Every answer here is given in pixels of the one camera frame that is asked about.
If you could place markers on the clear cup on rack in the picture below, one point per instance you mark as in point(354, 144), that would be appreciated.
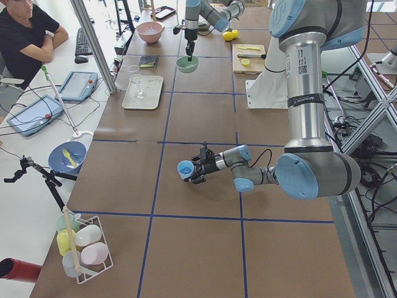
point(69, 266)

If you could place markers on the yellow plastic fork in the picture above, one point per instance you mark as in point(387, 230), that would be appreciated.
point(67, 155)

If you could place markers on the wooden cutting board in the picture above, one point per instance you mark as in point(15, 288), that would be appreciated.
point(256, 66)

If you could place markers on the cream bear tray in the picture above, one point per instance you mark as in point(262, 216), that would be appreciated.
point(152, 85)

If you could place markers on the yellow cup on rack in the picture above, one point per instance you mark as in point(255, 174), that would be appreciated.
point(63, 243)

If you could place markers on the black keyboard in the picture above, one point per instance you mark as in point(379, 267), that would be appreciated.
point(82, 45)

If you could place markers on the yellow lemon front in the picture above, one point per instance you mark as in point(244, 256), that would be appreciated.
point(234, 34)

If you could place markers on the teach pendant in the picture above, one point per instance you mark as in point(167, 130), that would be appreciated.
point(78, 86)
point(35, 116)

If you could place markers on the steel muddler black tip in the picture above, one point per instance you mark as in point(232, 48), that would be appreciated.
point(252, 56)

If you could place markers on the yellow lemon rear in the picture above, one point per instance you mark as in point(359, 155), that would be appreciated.
point(228, 36)

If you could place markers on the teach pendant far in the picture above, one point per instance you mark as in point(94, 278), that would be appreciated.
point(78, 86)

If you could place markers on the lemon half slice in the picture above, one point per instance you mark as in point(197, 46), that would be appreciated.
point(245, 62)

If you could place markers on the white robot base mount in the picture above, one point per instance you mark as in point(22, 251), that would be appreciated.
point(269, 89)

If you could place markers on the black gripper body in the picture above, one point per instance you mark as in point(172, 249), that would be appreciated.
point(190, 35)
point(208, 167)

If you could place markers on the small glass dish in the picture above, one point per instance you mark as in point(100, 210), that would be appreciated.
point(133, 68)

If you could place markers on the teach pendant near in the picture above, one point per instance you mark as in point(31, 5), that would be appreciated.
point(35, 116)

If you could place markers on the pink bowl of ice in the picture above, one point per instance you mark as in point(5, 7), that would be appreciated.
point(150, 32)

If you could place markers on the green bowl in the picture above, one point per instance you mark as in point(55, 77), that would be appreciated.
point(187, 64)

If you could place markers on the white wire cup rack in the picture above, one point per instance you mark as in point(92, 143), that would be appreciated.
point(74, 222)

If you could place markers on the seated person black shirt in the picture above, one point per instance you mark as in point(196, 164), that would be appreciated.
point(29, 37)

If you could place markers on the pink cup on rack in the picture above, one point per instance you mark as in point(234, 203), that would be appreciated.
point(95, 253)

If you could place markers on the red cylinder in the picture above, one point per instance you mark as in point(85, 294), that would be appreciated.
point(17, 270)

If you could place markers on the grey yellow cloth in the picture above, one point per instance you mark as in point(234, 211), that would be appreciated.
point(147, 61)

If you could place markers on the clear wine glass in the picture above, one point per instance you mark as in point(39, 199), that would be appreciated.
point(136, 79)

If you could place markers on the yellow lemon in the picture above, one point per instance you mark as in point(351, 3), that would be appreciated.
point(234, 34)
point(228, 36)

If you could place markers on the large blue bowl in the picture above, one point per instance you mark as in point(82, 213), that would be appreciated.
point(59, 163)

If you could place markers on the light blue cup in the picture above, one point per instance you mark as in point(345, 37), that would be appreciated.
point(185, 169)

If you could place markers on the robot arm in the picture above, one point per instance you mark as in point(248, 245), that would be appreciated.
point(218, 19)
point(309, 167)

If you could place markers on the white cup on rack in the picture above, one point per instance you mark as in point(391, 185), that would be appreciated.
point(88, 235)

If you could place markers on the black computer mouse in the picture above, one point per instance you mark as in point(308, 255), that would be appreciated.
point(80, 59)

